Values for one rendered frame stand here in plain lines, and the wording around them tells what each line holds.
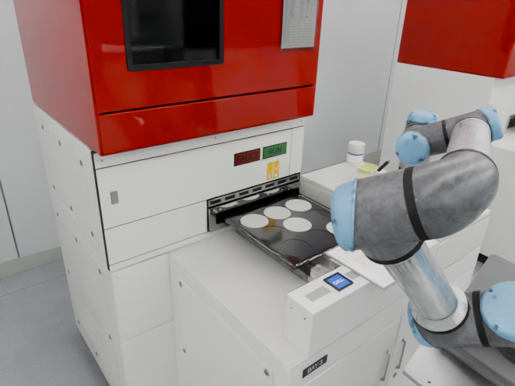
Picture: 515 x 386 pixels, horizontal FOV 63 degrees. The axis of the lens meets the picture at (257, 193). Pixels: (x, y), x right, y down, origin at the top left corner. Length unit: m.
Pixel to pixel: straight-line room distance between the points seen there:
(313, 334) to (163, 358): 0.83
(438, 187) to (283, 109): 0.95
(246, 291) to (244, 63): 0.70
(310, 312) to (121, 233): 0.65
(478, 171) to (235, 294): 0.83
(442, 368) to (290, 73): 0.99
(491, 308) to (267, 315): 0.57
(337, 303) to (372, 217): 0.47
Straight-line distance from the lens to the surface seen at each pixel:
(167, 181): 1.38
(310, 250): 1.37
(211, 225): 1.53
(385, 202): 0.65
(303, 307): 1.05
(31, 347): 2.51
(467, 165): 0.68
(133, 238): 1.41
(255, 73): 1.40
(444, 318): 0.97
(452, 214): 0.65
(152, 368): 1.78
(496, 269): 1.26
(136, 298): 1.54
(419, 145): 1.02
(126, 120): 1.21
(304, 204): 1.64
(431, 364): 1.20
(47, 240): 3.03
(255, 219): 1.52
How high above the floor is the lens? 1.63
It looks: 25 degrees down
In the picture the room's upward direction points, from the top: 2 degrees clockwise
